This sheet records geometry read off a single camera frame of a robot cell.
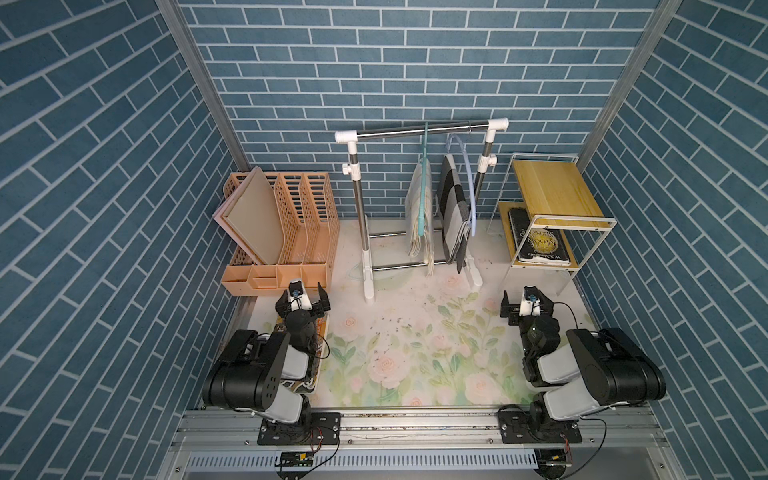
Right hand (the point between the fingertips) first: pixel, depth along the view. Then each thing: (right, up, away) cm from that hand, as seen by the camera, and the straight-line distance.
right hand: (527, 293), depth 89 cm
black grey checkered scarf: (-23, +24, -4) cm, 33 cm away
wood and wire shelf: (+1, +22, -12) cm, 25 cm away
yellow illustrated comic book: (-63, -23, -10) cm, 67 cm away
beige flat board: (-85, +25, +5) cm, 89 cm away
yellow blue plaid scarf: (-31, +15, -3) cm, 34 cm away
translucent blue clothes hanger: (-20, +21, -15) cm, 33 cm away
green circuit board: (-63, -38, -17) cm, 76 cm away
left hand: (-65, +2, -1) cm, 65 cm away
